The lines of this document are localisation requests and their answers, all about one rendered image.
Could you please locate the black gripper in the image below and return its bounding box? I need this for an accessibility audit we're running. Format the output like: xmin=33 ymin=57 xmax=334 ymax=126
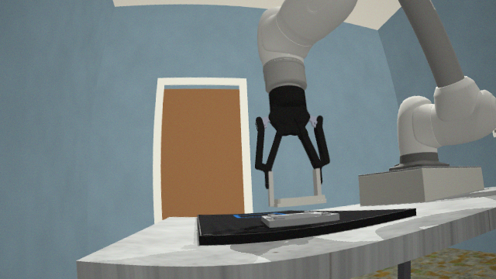
xmin=255 ymin=85 xmax=330 ymax=207

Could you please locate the black perforated breadboard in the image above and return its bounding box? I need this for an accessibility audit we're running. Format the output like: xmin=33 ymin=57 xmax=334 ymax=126
xmin=197 ymin=208 xmax=416 ymax=246

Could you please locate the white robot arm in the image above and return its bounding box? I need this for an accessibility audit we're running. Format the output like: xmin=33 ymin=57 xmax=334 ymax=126
xmin=257 ymin=0 xmax=496 ymax=171

